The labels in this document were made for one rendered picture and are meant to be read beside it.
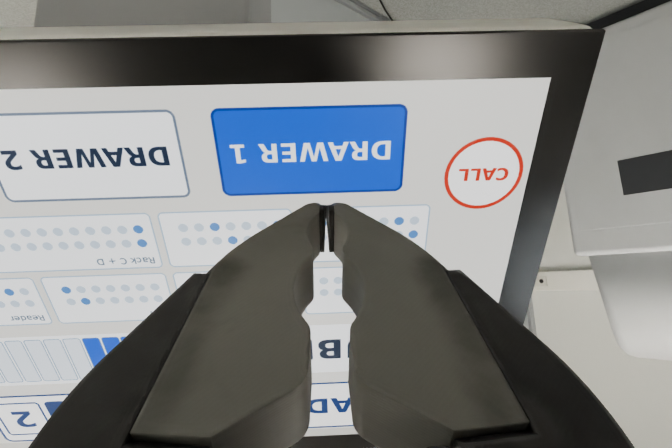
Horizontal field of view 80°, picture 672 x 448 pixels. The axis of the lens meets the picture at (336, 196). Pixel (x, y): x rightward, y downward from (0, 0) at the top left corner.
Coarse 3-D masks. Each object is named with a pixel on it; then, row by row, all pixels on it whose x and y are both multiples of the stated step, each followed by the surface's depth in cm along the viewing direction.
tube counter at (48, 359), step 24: (48, 336) 25; (72, 336) 25; (96, 336) 25; (120, 336) 25; (0, 360) 26; (24, 360) 26; (48, 360) 26; (72, 360) 26; (96, 360) 26; (0, 384) 27; (24, 384) 27
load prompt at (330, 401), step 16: (320, 384) 28; (336, 384) 28; (0, 400) 28; (16, 400) 28; (32, 400) 28; (48, 400) 28; (320, 400) 29; (336, 400) 29; (0, 416) 29; (16, 416) 29; (32, 416) 29; (48, 416) 29; (320, 416) 30; (336, 416) 30; (0, 432) 29; (16, 432) 29; (32, 432) 30
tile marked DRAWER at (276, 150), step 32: (224, 128) 19; (256, 128) 19; (288, 128) 19; (320, 128) 20; (352, 128) 20; (384, 128) 20; (224, 160) 20; (256, 160) 20; (288, 160) 20; (320, 160) 20; (352, 160) 20; (384, 160) 20; (224, 192) 21; (256, 192) 21; (288, 192) 21; (320, 192) 21; (352, 192) 21; (384, 192) 21
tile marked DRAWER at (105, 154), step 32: (0, 128) 19; (32, 128) 19; (64, 128) 19; (96, 128) 19; (128, 128) 19; (160, 128) 19; (0, 160) 20; (32, 160) 20; (64, 160) 20; (96, 160) 20; (128, 160) 20; (160, 160) 20; (32, 192) 21; (64, 192) 21; (96, 192) 21; (128, 192) 21; (160, 192) 21
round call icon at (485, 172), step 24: (456, 144) 20; (480, 144) 20; (504, 144) 20; (528, 144) 20; (456, 168) 21; (480, 168) 21; (504, 168) 21; (456, 192) 22; (480, 192) 22; (504, 192) 22
